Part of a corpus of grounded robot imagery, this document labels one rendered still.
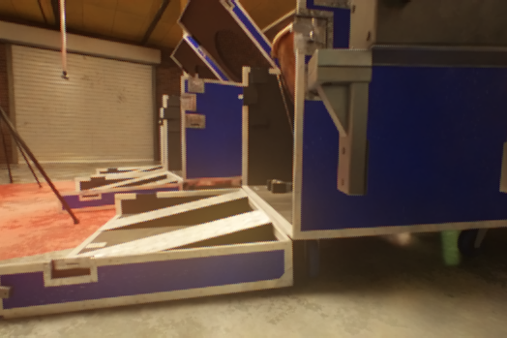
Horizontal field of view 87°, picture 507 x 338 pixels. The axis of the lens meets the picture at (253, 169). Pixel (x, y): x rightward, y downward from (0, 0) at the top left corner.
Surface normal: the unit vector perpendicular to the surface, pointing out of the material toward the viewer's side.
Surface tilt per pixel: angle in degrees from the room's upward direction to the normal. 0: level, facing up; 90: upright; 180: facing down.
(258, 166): 90
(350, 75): 90
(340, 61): 90
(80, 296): 90
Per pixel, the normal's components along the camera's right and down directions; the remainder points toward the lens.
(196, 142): 0.45, 0.08
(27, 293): 0.19, 0.08
